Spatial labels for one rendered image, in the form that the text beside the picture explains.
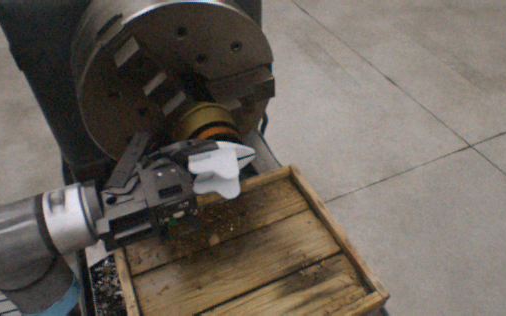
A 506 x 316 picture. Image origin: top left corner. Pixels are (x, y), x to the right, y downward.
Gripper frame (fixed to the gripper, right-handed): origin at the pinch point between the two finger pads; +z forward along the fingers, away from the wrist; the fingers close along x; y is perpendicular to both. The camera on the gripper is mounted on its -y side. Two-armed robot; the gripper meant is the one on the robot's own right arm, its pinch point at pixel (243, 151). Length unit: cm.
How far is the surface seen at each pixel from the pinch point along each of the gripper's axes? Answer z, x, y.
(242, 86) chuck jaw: 4.6, 2.0, -11.4
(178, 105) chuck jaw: -6.4, 5.0, -6.9
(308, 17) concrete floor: 149, -109, -229
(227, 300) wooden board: -7.1, -20.1, 9.7
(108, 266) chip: -28, -51, -24
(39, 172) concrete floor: -62, -108, -131
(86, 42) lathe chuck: -15.4, 10.1, -19.2
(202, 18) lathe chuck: 0.4, 12.3, -15.0
